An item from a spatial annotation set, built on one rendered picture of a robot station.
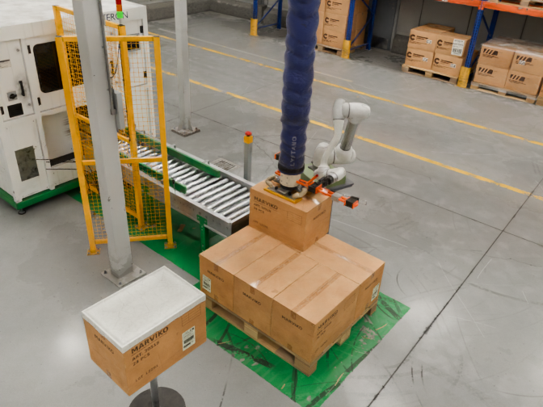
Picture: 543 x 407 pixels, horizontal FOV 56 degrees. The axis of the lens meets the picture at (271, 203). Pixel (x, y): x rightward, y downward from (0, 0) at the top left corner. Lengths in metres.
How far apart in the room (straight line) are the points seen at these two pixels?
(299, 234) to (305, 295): 0.60
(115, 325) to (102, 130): 1.74
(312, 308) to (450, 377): 1.24
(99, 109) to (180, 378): 2.12
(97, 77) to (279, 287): 2.08
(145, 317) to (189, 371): 1.14
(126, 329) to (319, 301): 1.52
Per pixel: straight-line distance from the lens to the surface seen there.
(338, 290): 4.07
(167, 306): 3.18
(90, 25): 4.03
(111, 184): 4.49
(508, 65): 10.80
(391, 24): 13.00
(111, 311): 3.20
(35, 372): 4.41
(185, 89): 7.65
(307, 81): 3.96
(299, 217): 4.25
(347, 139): 4.80
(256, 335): 4.32
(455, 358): 4.59
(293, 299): 3.94
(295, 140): 4.12
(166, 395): 4.01
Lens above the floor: 3.16
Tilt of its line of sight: 31 degrees down
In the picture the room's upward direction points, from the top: 3 degrees clockwise
